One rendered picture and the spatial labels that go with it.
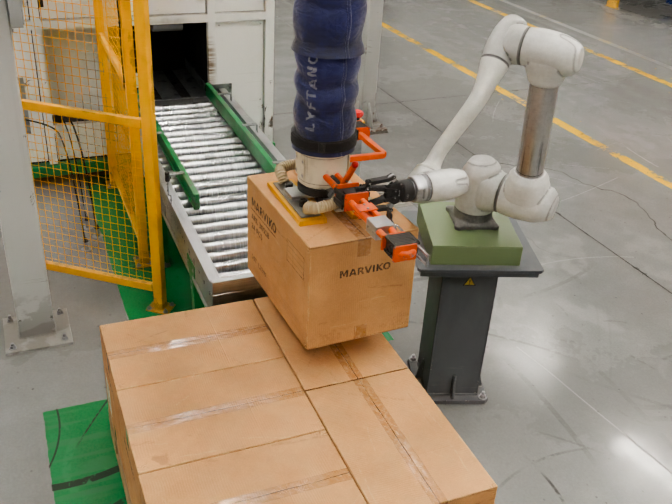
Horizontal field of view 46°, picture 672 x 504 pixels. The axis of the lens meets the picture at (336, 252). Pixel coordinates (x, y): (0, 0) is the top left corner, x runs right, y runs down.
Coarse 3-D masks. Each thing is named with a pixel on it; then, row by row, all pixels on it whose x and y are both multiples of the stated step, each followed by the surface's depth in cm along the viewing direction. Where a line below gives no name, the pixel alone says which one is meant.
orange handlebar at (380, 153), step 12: (360, 132) 306; (372, 144) 296; (360, 156) 285; (372, 156) 287; (384, 156) 289; (348, 204) 253; (360, 204) 249; (372, 204) 250; (360, 216) 245; (372, 216) 248; (408, 252) 225
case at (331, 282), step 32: (256, 192) 292; (256, 224) 299; (288, 224) 267; (320, 224) 267; (352, 224) 268; (256, 256) 305; (288, 256) 272; (320, 256) 256; (352, 256) 261; (384, 256) 267; (288, 288) 278; (320, 288) 262; (352, 288) 268; (384, 288) 274; (288, 320) 283; (320, 320) 268; (352, 320) 274; (384, 320) 281
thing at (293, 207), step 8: (272, 184) 289; (288, 184) 282; (296, 184) 290; (272, 192) 287; (280, 192) 283; (280, 200) 279; (288, 200) 277; (296, 200) 277; (304, 200) 271; (288, 208) 273; (296, 208) 271; (296, 216) 267; (304, 216) 267; (312, 216) 268; (320, 216) 268; (304, 224) 265; (312, 224) 266
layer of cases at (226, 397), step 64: (192, 320) 304; (256, 320) 307; (128, 384) 270; (192, 384) 272; (256, 384) 274; (320, 384) 275; (384, 384) 277; (128, 448) 254; (192, 448) 246; (256, 448) 247; (320, 448) 248; (384, 448) 250; (448, 448) 252
